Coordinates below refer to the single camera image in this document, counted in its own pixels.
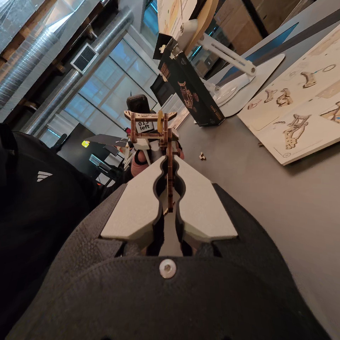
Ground person's left hand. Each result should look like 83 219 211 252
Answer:
131 143 185 178

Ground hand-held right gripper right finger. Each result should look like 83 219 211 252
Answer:
170 156 239 256

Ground silver round air duct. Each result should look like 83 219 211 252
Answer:
25 5 134 134
0 24 77 107

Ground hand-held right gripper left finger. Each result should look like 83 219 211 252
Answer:
100 155 168 256

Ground wooden model assembly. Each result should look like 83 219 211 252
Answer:
124 110 179 214

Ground black model kit box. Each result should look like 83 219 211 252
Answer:
150 34 226 127

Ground white air vent grille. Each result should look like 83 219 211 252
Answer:
70 44 97 74

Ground white adjustable stand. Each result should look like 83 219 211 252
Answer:
183 19 286 117

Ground wooden stand board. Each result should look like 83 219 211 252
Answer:
183 0 219 55

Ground person's black jacket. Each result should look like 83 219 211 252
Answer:
0 123 133 340

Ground instruction booklet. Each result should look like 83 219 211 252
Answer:
237 34 340 166

